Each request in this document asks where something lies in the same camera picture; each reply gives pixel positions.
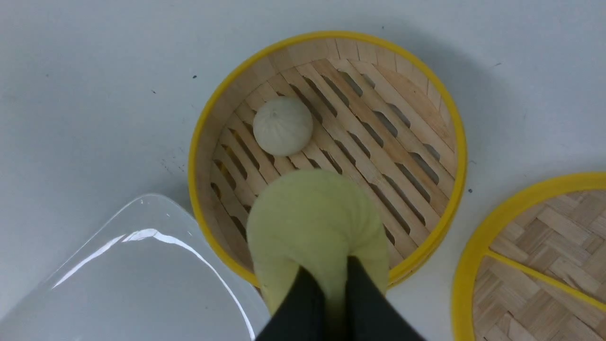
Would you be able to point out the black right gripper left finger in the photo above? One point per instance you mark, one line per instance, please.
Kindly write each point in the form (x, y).
(301, 316)

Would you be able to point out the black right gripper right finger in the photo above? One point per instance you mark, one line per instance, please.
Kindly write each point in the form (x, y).
(369, 316)

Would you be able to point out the yellow steamed bun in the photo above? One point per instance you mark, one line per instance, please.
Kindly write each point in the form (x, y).
(315, 219)

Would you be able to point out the white steamed bun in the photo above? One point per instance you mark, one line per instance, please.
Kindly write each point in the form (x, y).
(283, 126)

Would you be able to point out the white square plate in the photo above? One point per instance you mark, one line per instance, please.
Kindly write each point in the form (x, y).
(147, 275)

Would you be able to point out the woven bamboo steamer lid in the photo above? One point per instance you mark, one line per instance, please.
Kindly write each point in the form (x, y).
(534, 269)

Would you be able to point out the bamboo steamer basket yellow rims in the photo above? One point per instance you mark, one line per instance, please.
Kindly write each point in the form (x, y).
(381, 117)

